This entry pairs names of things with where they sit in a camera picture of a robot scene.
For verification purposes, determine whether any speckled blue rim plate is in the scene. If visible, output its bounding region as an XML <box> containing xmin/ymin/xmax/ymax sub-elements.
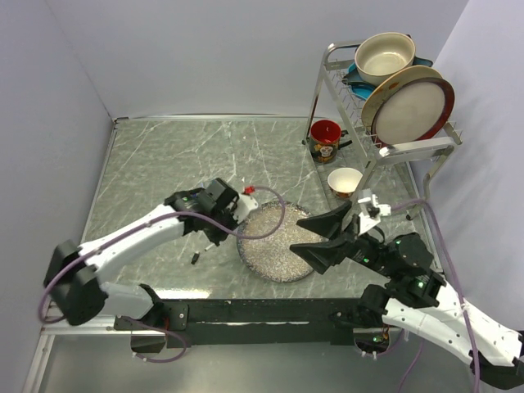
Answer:
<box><xmin>237</xmin><ymin>201</ymin><xmax>323</xmax><ymax>283</ymax></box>

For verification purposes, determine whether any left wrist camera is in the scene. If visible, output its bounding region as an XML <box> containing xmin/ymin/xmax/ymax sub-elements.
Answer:
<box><xmin>233</xmin><ymin>186</ymin><xmax>259</xmax><ymax>223</ymax></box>

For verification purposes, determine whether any black pen cap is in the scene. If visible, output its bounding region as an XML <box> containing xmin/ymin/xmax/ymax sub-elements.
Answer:
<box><xmin>191</xmin><ymin>252</ymin><xmax>200</xmax><ymax>264</ymax></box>

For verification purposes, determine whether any beige plate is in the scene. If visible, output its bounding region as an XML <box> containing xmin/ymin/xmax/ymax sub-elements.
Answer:
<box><xmin>360</xmin><ymin>65</ymin><xmax>442</xmax><ymax>133</ymax></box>

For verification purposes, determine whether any metal dish rack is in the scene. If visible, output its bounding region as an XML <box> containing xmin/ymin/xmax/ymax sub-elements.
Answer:
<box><xmin>302</xmin><ymin>40</ymin><xmax>462</xmax><ymax>220</ymax></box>

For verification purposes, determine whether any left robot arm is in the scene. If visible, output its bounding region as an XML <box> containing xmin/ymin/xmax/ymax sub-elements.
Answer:
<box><xmin>43</xmin><ymin>178</ymin><xmax>258</xmax><ymax>329</ymax></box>

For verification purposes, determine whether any black base frame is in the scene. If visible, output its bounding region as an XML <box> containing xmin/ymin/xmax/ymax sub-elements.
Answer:
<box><xmin>114</xmin><ymin>286</ymin><xmax>410</xmax><ymax>355</ymax></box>

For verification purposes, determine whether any brown rim white plate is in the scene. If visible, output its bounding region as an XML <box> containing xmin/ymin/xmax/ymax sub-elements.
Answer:
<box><xmin>369</xmin><ymin>77</ymin><xmax>455</xmax><ymax>147</ymax></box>

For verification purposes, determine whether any blue dish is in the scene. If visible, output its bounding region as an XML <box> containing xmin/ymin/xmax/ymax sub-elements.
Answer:
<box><xmin>342</xmin><ymin>56</ymin><xmax>434</xmax><ymax>101</ymax></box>

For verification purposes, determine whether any cream ceramic bowl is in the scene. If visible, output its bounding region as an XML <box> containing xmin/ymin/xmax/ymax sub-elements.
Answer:
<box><xmin>354</xmin><ymin>32</ymin><xmax>416</xmax><ymax>86</ymax></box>

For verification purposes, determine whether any purple cable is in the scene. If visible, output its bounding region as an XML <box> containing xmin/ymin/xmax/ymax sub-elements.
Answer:
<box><xmin>388</xmin><ymin>199</ymin><xmax>482</xmax><ymax>393</ymax></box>
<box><xmin>38</xmin><ymin>186</ymin><xmax>287</xmax><ymax>324</ymax></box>

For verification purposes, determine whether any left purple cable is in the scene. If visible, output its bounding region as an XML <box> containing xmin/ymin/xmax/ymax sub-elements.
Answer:
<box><xmin>38</xmin><ymin>186</ymin><xmax>287</xmax><ymax>324</ymax></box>

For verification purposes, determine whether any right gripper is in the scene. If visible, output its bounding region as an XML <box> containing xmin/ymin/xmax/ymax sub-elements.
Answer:
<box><xmin>287</xmin><ymin>198</ymin><xmax>395</xmax><ymax>276</ymax></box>

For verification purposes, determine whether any red skull mug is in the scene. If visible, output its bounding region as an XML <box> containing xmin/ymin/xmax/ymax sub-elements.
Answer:
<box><xmin>308</xmin><ymin>120</ymin><xmax>353</xmax><ymax>163</ymax></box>

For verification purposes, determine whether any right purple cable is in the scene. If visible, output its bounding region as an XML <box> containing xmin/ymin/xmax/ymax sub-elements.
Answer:
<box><xmin>388</xmin><ymin>199</ymin><xmax>482</xmax><ymax>393</ymax></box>

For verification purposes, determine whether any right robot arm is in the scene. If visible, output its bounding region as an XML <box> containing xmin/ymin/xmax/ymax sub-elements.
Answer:
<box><xmin>290</xmin><ymin>196</ymin><xmax>523</xmax><ymax>390</ymax></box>

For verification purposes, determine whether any small white red bowl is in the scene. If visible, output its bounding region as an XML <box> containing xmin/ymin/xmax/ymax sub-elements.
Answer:
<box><xmin>327</xmin><ymin>168</ymin><xmax>363</xmax><ymax>199</ymax></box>

